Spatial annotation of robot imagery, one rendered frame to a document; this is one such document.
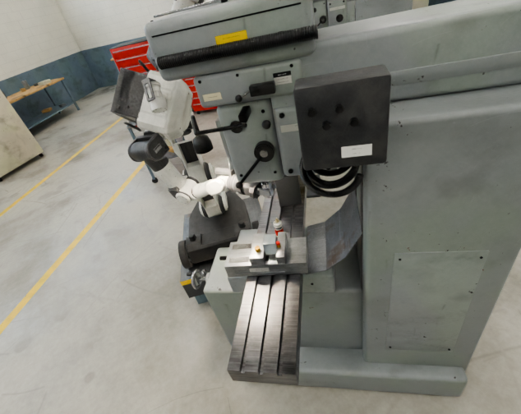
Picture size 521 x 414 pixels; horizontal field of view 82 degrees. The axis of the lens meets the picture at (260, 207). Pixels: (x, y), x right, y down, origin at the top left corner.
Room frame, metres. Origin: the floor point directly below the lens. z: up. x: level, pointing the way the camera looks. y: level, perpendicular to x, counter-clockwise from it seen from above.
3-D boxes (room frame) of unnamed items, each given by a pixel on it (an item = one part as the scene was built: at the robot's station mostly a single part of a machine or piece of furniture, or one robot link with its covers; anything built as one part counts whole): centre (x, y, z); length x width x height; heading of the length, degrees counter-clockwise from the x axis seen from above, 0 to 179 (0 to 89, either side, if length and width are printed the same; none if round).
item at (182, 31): (1.06, -0.06, 1.81); 0.47 x 0.26 x 0.16; 73
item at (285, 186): (1.40, -0.18, 1.03); 0.22 x 0.12 x 0.20; 170
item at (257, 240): (0.94, 0.05, 1.02); 0.15 x 0.06 x 0.04; 165
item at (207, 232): (1.85, 0.33, 0.59); 0.64 x 0.52 x 0.33; 1
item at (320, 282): (1.07, -0.05, 0.79); 0.50 x 0.35 x 0.12; 73
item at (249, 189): (1.12, 0.02, 1.22); 0.13 x 0.12 x 0.10; 141
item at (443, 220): (0.88, -0.64, 0.78); 0.50 x 0.47 x 1.56; 73
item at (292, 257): (0.93, 0.03, 0.98); 0.35 x 0.15 x 0.11; 75
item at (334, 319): (1.07, -0.02, 0.43); 0.81 x 0.32 x 0.60; 73
